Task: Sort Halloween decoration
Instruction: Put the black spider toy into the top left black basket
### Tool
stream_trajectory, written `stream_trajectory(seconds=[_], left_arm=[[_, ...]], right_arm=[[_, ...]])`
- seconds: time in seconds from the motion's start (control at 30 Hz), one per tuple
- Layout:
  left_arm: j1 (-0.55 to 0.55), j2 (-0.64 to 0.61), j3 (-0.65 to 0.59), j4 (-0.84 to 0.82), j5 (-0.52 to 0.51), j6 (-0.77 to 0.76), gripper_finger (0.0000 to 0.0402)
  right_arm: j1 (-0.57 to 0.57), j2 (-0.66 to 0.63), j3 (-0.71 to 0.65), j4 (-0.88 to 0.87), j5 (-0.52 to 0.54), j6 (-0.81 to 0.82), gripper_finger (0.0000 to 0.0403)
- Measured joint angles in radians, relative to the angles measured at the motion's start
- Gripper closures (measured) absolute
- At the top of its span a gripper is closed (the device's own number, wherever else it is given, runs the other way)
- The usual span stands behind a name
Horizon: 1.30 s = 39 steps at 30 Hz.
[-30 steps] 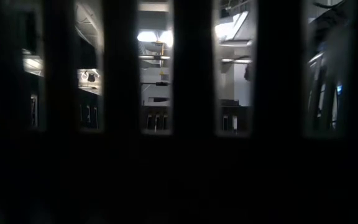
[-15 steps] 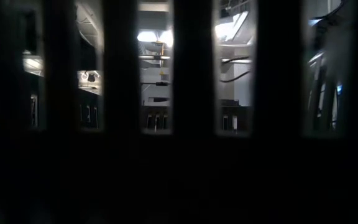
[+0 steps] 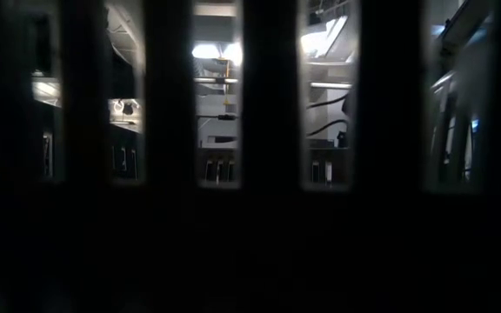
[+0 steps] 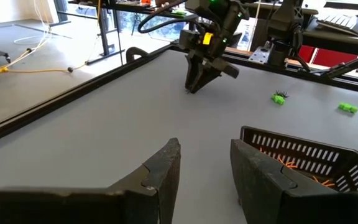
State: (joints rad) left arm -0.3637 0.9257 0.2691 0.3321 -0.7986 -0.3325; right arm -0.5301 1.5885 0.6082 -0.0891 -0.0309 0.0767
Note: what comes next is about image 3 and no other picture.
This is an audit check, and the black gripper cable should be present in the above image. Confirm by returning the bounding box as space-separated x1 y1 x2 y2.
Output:
306 93 350 110
306 118 350 138

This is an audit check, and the black slotted plastic basket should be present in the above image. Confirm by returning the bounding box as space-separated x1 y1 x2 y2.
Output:
0 0 501 313

